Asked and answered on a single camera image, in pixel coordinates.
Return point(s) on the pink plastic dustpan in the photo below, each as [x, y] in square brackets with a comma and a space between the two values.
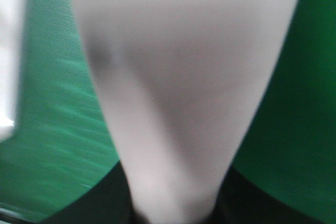
[179, 82]

